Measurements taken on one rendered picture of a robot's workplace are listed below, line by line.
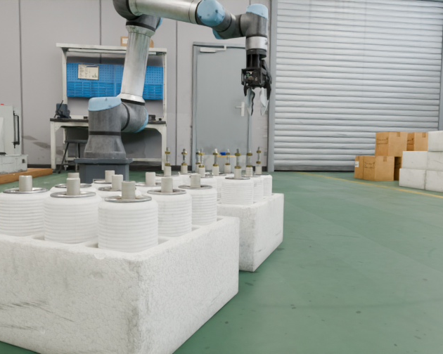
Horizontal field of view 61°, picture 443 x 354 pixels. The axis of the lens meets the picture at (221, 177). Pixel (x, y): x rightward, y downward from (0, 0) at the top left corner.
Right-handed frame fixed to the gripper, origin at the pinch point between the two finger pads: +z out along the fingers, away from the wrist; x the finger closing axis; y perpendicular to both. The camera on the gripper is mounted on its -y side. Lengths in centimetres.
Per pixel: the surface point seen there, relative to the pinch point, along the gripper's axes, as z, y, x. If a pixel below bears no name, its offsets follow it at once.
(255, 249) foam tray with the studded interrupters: 41, 29, 10
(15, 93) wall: -71, -288, -492
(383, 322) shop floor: 47, 49, 43
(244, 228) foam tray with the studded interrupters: 35.3, 31.0, 7.3
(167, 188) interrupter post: 21, 67, 5
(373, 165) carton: 29, -369, 27
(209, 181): 23.1, 26.6, -5.5
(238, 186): 24.0, 27.9, 4.0
